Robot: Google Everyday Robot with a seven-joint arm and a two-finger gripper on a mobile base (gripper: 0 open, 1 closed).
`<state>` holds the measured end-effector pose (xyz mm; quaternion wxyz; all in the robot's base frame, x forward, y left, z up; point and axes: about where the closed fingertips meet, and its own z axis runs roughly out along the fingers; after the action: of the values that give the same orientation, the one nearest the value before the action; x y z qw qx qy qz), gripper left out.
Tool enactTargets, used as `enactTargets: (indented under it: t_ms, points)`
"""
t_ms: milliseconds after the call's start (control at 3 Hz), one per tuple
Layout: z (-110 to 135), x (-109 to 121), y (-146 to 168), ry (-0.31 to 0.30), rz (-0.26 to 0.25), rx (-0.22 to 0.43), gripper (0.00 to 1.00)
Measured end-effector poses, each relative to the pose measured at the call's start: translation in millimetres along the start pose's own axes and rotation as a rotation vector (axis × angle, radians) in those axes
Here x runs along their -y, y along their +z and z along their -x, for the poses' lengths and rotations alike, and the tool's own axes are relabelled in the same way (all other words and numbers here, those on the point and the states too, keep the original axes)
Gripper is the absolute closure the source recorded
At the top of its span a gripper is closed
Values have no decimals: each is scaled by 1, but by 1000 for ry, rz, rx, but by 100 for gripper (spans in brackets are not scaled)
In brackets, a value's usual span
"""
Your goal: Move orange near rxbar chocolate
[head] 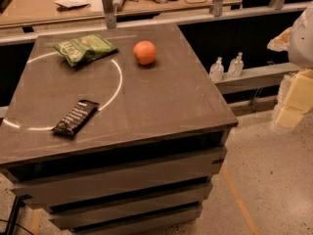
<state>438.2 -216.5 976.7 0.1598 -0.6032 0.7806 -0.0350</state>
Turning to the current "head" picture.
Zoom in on green chip bag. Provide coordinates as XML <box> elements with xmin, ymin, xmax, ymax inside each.
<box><xmin>53</xmin><ymin>34</ymin><xmax>117</xmax><ymax>67</ymax></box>

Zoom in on grey drawer cabinet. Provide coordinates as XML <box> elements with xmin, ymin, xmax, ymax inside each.
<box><xmin>0</xmin><ymin>24</ymin><xmax>238</xmax><ymax>235</ymax></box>

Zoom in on clear sanitizer bottle right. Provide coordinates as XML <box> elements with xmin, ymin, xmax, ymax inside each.
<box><xmin>228</xmin><ymin>52</ymin><xmax>244</xmax><ymax>77</ymax></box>

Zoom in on clear sanitizer bottle left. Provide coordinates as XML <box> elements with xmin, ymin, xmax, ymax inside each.
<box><xmin>209</xmin><ymin>57</ymin><xmax>224</xmax><ymax>82</ymax></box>

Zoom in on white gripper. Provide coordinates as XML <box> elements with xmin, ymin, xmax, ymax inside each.
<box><xmin>267</xmin><ymin>5</ymin><xmax>313</xmax><ymax>133</ymax></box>

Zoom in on clear sanitizer bottle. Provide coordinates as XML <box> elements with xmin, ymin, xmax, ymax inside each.
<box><xmin>228</xmin><ymin>52</ymin><xmax>244</xmax><ymax>77</ymax></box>
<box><xmin>209</xmin><ymin>57</ymin><xmax>224</xmax><ymax>82</ymax></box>

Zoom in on wooden background desk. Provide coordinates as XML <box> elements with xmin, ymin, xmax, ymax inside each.
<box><xmin>0</xmin><ymin>0</ymin><xmax>244</xmax><ymax>29</ymax></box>

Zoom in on dark rxbar chocolate bar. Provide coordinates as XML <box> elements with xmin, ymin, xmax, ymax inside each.
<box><xmin>52</xmin><ymin>100</ymin><xmax>99</xmax><ymax>137</ymax></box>

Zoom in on orange fruit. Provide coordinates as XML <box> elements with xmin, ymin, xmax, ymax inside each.
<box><xmin>133</xmin><ymin>40</ymin><xmax>157</xmax><ymax>66</ymax></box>

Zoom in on black floor cable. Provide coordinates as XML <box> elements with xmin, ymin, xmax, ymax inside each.
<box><xmin>0</xmin><ymin>218</ymin><xmax>35</xmax><ymax>235</ymax></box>

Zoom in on white paper sheets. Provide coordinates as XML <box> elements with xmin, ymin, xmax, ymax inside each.
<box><xmin>55</xmin><ymin>0</ymin><xmax>91</xmax><ymax>9</ymax></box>

